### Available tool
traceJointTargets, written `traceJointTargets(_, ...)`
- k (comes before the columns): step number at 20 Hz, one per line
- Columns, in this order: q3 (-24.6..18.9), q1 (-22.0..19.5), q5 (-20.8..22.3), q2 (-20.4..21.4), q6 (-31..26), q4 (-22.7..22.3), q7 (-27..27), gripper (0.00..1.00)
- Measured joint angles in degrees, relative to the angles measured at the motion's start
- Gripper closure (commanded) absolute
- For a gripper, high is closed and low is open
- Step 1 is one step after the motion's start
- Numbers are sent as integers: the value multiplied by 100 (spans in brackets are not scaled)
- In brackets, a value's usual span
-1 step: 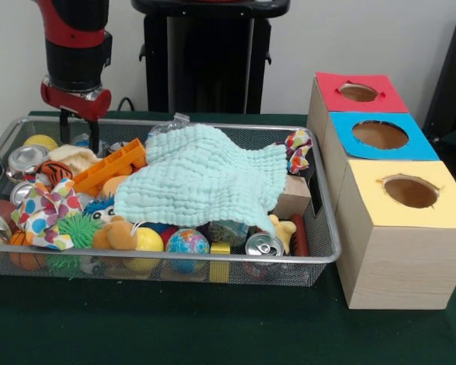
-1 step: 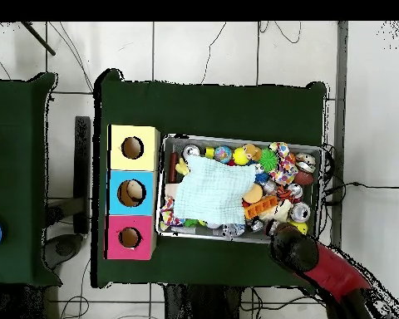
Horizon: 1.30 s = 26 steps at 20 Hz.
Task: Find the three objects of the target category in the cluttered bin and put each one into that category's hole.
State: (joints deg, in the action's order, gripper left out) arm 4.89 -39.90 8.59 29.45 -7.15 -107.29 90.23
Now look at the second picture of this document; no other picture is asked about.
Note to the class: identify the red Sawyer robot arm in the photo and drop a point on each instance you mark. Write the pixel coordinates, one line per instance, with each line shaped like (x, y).
(332, 275)

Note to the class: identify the metal mesh bin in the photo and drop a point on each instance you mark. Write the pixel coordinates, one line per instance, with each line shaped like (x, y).
(176, 141)

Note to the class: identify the wooden three-hole box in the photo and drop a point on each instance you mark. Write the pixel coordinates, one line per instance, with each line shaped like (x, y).
(143, 206)

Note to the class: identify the mint waffle cloth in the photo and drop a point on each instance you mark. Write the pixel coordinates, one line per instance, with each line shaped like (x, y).
(216, 192)

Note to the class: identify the silver drink can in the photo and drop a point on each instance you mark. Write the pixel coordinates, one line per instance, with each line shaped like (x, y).
(300, 212)
(191, 151)

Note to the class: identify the globe print ball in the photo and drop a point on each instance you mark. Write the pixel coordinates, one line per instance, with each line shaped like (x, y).
(222, 154)

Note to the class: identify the plain yellow ball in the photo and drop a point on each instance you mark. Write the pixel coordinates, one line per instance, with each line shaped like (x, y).
(301, 226)
(239, 157)

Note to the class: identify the brown teddy bear plush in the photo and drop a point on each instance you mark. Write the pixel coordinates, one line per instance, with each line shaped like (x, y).
(254, 153)

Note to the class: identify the orange plastic block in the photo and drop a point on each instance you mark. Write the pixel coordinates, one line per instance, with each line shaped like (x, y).
(261, 207)

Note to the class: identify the dark green tablecloth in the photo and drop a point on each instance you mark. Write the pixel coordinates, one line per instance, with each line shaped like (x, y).
(219, 109)

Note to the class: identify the green spiky ball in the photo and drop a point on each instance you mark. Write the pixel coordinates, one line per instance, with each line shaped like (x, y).
(268, 160)

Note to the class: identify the polka-dot colourful cloth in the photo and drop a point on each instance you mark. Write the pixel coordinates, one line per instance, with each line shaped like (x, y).
(284, 166)

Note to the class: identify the black upright stand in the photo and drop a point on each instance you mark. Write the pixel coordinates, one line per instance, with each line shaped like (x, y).
(82, 172)

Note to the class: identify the grey rounded base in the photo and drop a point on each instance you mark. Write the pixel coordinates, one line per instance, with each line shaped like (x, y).
(65, 247)

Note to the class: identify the black rod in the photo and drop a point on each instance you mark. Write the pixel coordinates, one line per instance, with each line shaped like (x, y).
(40, 40)

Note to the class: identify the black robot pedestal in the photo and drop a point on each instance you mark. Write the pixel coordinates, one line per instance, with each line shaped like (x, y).
(199, 302)

